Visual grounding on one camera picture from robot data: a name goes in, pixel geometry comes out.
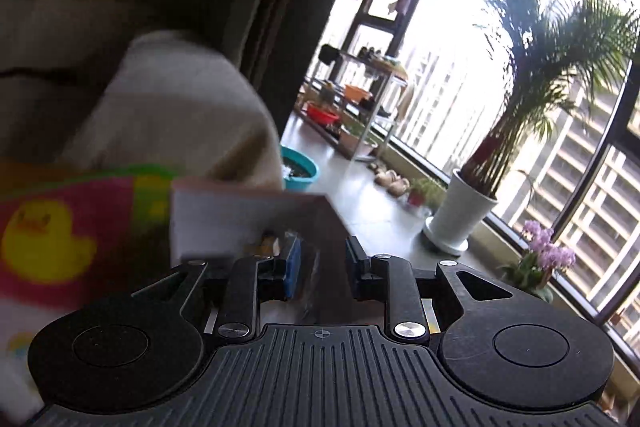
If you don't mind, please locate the pink cardboard storage box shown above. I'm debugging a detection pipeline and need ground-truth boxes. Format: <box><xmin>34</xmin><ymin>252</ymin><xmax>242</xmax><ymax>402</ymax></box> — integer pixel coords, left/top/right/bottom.
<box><xmin>170</xmin><ymin>178</ymin><xmax>359</xmax><ymax>325</ymax></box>

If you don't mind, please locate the small potted green plant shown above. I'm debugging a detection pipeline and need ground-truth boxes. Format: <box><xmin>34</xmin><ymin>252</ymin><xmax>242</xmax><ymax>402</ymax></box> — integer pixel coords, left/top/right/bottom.
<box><xmin>407</xmin><ymin>178</ymin><xmax>446</xmax><ymax>213</ymax></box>

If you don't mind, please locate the white ribbed plant pot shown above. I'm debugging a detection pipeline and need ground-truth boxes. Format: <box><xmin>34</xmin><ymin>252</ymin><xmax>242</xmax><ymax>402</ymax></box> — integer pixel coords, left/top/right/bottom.
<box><xmin>422</xmin><ymin>169</ymin><xmax>498</xmax><ymax>257</ymax></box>

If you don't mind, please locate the teal plastic basin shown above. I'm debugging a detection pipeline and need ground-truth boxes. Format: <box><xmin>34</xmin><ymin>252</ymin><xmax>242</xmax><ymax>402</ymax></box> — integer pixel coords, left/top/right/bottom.
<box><xmin>281</xmin><ymin>146</ymin><xmax>320</xmax><ymax>192</ymax></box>

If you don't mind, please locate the pink orchid plant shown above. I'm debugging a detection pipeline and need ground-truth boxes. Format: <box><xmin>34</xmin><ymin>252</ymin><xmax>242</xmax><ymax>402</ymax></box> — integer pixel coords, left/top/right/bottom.
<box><xmin>501</xmin><ymin>220</ymin><xmax>576</xmax><ymax>294</ymax></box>

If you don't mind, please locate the white orchid pot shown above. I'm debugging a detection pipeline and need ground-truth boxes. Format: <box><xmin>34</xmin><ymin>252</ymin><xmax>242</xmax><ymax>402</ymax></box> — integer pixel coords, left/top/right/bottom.
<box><xmin>527</xmin><ymin>285</ymin><xmax>553</xmax><ymax>303</ymax></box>

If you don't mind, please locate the colourful cartoon play mat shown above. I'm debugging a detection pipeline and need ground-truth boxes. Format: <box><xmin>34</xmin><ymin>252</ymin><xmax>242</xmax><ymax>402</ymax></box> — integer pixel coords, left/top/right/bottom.
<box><xmin>1</xmin><ymin>165</ymin><xmax>176</xmax><ymax>426</ymax></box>

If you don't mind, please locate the metal shelf rack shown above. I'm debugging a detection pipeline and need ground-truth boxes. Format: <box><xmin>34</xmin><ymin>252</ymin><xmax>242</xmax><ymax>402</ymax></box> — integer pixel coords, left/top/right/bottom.
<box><xmin>294</xmin><ymin>0</ymin><xmax>436</xmax><ymax>162</ymax></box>

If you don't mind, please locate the beige covered sofa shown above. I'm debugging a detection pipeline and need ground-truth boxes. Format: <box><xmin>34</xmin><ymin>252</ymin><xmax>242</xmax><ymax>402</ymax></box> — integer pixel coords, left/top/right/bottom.
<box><xmin>1</xmin><ymin>0</ymin><xmax>283</xmax><ymax>189</ymax></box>

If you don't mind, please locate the tall palm plant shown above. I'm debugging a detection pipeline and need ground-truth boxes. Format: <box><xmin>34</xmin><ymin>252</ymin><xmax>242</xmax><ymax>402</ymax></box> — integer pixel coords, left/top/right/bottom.
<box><xmin>460</xmin><ymin>0</ymin><xmax>639</xmax><ymax>198</ymax></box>

